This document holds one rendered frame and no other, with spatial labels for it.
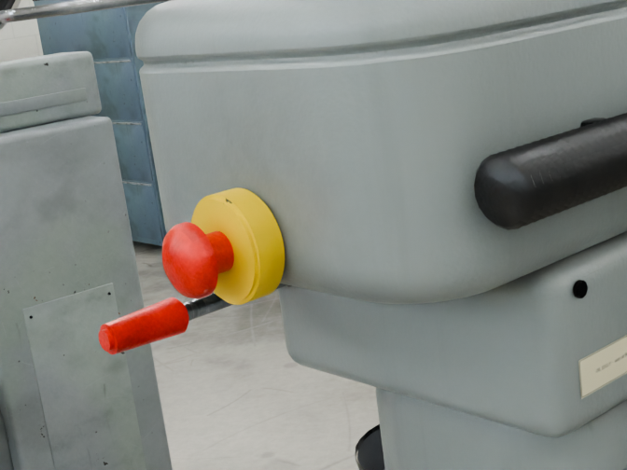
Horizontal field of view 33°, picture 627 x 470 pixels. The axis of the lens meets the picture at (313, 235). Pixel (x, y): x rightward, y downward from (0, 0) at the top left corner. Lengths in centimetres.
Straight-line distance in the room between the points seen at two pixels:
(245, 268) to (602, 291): 20
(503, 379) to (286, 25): 23
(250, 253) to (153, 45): 14
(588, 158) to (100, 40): 780
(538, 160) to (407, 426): 30
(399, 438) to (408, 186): 28
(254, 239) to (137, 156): 757
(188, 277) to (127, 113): 757
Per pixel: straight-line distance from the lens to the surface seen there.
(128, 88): 802
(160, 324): 66
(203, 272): 54
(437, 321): 62
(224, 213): 55
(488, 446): 69
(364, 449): 306
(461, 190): 50
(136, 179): 819
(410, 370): 66
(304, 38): 51
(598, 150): 51
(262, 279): 55
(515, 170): 47
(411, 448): 74
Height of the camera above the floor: 189
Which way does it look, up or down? 13 degrees down
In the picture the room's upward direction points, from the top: 8 degrees counter-clockwise
